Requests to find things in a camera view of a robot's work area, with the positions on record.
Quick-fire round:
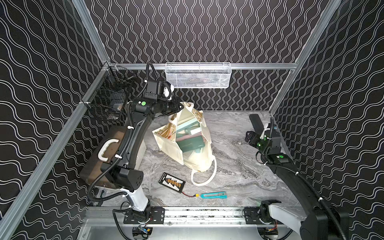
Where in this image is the teal utility knife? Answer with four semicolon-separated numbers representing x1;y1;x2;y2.
200;192;228;199

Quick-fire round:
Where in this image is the cream canvas tote bag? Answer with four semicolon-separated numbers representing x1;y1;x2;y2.
153;102;217;186

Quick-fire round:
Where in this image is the white wire mesh basket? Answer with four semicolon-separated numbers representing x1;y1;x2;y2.
165;62;232;89

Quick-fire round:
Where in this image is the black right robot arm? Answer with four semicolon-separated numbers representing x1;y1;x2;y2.
245;131;349;240

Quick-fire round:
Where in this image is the red battery wire yellow plug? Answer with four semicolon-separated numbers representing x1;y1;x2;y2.
182;192;200;198

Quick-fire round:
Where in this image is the black wire basket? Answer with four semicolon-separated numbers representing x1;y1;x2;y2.
86;67;137;122

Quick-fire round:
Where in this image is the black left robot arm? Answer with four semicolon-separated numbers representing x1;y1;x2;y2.
87;98;184;214

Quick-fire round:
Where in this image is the brown storage box white handle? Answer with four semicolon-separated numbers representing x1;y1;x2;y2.
80;126;147;190

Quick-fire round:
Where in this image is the black pencil case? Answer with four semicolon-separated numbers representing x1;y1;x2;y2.
249;114;265;136

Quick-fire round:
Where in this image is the light green case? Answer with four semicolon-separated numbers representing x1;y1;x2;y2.
176;119;200;133

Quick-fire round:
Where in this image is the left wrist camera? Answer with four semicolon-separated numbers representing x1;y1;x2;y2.
144;80;175;102

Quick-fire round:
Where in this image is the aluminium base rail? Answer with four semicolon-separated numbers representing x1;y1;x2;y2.
83;205;326;228

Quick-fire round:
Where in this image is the black battery pack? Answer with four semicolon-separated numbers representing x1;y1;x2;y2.
159;173;186;193

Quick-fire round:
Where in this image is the dark green pencil case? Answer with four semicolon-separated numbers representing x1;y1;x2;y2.
177;136;205;153

